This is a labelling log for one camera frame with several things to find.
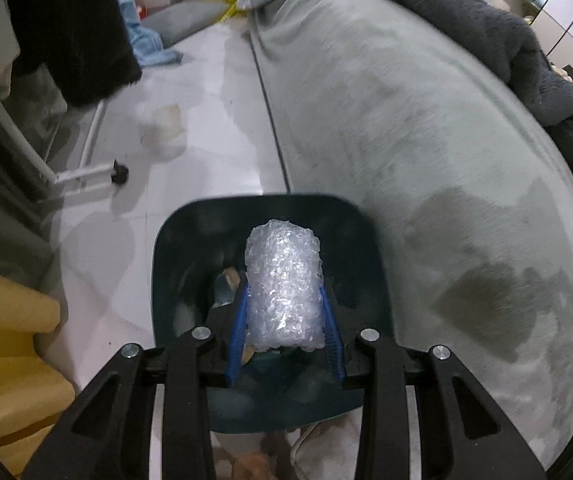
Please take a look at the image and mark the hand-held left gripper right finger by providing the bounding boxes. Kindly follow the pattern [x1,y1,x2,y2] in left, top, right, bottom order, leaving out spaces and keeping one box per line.
[317,285,549,480]

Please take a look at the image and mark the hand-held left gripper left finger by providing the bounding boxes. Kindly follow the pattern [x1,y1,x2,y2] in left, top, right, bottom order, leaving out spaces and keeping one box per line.
[21,280,252,480]

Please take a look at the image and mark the clear wrapper with blue print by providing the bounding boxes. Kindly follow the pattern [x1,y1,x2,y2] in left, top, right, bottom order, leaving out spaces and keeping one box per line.
[211,280,237,309]

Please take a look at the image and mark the clear bubble wrap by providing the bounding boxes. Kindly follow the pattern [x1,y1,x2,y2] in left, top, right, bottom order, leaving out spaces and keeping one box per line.
[244,217,327,353]

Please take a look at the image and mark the dark teal bin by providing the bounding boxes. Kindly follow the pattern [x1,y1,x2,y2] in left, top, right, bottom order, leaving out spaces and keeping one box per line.
[150,193,399,433]

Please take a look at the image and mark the grey-green sofa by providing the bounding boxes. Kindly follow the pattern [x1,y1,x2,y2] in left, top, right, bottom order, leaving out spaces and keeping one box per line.
[239,0,573,480]

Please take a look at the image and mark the yellow cushion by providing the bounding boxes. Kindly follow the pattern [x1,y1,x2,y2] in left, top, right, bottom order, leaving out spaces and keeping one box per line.
[0,260,77,476]

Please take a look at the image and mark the white clothes rack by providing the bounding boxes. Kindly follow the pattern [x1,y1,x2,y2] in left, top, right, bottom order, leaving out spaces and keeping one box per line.
[0,75,130,188]

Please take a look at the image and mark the grey shirt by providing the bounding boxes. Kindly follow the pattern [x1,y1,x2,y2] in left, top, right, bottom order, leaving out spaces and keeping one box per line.
[0,125,54,291]

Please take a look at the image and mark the light blue robe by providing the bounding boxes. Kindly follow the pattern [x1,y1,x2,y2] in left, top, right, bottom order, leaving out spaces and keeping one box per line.
[109,0,184,67]

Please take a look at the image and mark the grey floor cushion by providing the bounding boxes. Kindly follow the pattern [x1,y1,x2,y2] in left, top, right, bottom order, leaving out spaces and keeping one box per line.
[141,1,230,43]

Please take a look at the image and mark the black fluffy robe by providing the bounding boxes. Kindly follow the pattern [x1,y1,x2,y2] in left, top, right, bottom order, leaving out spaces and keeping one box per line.
[6,0,143,108]

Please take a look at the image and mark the dark grey fluffy blanket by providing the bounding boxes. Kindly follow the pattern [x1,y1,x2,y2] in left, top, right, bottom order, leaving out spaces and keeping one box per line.
[366,0,573,241]

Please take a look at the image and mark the white cabinet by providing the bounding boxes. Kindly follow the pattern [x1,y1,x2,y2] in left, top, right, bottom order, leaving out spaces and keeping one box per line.
[501,0,573,91]

